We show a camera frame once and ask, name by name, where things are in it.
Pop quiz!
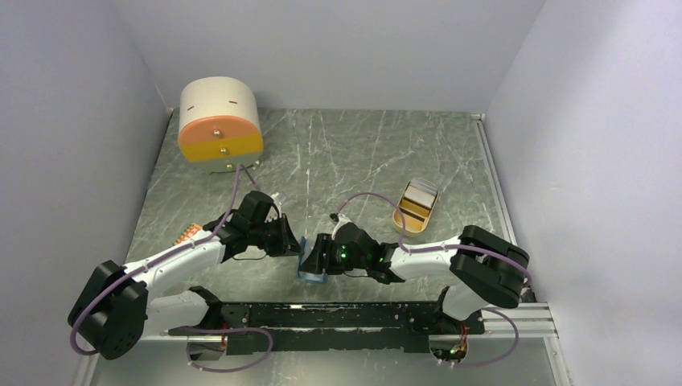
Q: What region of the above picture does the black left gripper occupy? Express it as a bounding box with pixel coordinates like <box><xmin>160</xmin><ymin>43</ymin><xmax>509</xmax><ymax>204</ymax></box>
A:
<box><xmin>249</xmin><ymin>213</ymin><xmax>305</xmax><ymax>257</ymax></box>

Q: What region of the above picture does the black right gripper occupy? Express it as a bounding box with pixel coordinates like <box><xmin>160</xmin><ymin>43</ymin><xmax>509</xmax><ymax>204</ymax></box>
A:
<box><xmin>299</xmin><ymin>232</ymin><xmax>368</xmax><ymax>275</ymax></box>

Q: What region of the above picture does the blue leather card holder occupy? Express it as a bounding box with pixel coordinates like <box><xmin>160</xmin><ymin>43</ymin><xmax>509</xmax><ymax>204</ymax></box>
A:
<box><xmin>296</xmin><ymin>237</ymin><xmax>328</xmax><ymax>284</ymax></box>

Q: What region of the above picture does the stack of credit cards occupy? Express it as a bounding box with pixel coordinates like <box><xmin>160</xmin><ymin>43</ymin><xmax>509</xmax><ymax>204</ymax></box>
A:
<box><xmin>398</xmin><ymin>177</ymin><xmax>439</xmax><ymax>219</ymax></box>

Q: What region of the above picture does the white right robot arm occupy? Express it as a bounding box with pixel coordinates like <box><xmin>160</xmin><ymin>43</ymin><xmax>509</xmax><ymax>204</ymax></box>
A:
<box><xmin>297</xmin><ymin>222</ymin><xmax>531</xmax><ymax>333</ymax></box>

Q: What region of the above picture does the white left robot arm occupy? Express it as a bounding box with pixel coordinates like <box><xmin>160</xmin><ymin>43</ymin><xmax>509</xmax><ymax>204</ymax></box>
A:
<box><xmin>68</xmin><ymin>191</ymin><xmax>302</xmax><ymax>359</ymax></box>

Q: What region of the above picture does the orange patterned card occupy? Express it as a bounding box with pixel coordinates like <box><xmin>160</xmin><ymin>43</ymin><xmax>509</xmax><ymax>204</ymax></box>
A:
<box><xmin>174</xmin><ymin>223</ymin><xmax>203</xmax><ymax>245</ymax></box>

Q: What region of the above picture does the beige oval card tray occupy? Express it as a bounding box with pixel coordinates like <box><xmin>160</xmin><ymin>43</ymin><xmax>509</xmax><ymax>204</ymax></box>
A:
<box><xmin>392</xmin><ymin>177</ymin><xmax>440</xmax><ymax>236</ymax></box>

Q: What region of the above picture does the cream drawer box orange front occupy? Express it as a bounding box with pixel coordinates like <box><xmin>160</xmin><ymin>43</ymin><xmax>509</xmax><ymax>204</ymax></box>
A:
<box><xmin>178</xmin><ymin>76</ymin><xmax>264</xmax><ymax>173</ymax></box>

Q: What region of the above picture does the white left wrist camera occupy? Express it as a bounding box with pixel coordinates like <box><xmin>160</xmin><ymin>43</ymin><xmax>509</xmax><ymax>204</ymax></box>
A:
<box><xmin>270</xmin><ymin>192</ymin><xmax>287</xmax><ymax>209</ymax></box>

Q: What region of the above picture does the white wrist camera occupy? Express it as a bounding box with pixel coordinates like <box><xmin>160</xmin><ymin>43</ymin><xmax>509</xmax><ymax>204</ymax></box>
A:
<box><xmin>270</xmin><ymin>192</ymin><xmax>287</xmax><ymax>209</ymax></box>
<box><xmin>330</xmin><ymin>213</ymin><xmax>352</xmax><ymax>240</ymax></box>

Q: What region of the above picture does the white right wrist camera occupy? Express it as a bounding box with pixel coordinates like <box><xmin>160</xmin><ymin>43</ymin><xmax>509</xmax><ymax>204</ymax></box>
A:
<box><xmin>330</xmin><ymin>213</ymin><xmax>352</xmax><ymax>240</ymax></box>

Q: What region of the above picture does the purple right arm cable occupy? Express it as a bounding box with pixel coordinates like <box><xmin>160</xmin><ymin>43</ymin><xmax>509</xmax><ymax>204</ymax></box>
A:
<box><xmin>332</xmin><ymin>192</ymin><xmax>532</xmax><ymax>291</ymax></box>

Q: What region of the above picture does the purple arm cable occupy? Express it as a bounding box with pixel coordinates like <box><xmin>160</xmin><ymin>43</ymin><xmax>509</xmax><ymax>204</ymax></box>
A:
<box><xmin>70</xmin><ymin>165</ymin><xmax>262</xmax><ymax>356</ymax></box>
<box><xmin>332</xmin><ymin>192</ymin><xmax>532</xmax><ymax>291</ymax></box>

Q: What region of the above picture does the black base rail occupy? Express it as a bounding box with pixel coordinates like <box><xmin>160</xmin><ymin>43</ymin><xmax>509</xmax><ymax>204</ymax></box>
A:
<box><xmin>200</xmin><ymin>301</ymin><xmax>485</xmax><ymax>355</ymax></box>

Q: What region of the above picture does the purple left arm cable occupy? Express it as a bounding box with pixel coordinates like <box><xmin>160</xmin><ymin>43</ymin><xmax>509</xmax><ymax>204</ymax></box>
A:
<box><xmin>70</xmin><ymin>165</ymin><xmax>262</xmax><ymax>356</ymax></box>

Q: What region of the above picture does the aluminium frame rail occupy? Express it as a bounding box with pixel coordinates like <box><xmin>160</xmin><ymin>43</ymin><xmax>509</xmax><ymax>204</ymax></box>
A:
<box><xmin>470</xmin><ymin>113</ymin><xmax>573</xmax><ymax>385</ymax></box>

